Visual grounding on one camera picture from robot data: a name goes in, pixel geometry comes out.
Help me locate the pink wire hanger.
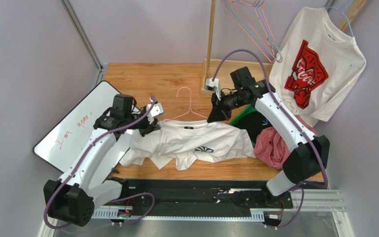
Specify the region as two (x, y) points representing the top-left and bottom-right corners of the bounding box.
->
(165, 86), (207, 121)
(221, 0), (276, 63)

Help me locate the white flower print t-shirt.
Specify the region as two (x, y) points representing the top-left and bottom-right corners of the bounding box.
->
(119, 120), (254, 170)

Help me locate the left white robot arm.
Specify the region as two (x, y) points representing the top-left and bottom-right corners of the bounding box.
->
(43, 94), (164, 230)

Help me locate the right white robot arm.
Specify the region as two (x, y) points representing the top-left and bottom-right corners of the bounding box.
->
(205, 67), (330, 197)

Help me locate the wooden hanger rack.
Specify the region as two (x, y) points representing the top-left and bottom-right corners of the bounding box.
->
(201, 0), (369, 99)

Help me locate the pink crumpled shirt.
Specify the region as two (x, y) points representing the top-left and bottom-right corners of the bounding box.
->
(253, 115), (318, 170)

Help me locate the white t-shirt red print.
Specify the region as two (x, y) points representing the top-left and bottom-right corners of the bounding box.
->
(269, 7), (366, 126)

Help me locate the blue hanger holding shirt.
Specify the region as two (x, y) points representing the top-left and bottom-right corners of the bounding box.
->
(324, 3), (355, 38)

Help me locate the green plastic bin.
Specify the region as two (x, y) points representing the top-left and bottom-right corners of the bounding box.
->
(230, 105), (257, 147)

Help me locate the black garment in bin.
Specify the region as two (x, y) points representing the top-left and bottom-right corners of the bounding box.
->
(233, 112), (272, 142)

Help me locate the whiteboard with red writing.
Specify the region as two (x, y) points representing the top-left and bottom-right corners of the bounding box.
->
(34, 81), (120, 173)

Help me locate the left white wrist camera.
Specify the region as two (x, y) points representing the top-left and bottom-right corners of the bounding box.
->
(146, 96), (165, 124)

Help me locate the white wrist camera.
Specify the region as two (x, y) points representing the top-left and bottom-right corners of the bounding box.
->
(204, 78), (222, 101)
(146, 96), (165, 124)

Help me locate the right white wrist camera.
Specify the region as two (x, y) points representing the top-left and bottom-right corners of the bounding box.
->
(204, 78), (222, 101)

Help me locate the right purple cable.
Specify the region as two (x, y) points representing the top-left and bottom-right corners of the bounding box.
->
(212, 49), (330, 230)

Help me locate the purple cable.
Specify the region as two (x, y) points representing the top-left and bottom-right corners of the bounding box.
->
(43, 96), (157, 230)
(212, 49), (330, 230)

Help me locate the blue wire hanger on rack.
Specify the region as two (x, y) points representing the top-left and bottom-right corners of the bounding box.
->
(221, 0), (283, 63)

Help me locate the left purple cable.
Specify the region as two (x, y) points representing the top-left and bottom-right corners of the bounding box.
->
(43, 96), (157, 230)

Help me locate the aluminium corner frame post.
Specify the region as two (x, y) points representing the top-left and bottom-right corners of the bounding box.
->
(60, 0), (107, 84)

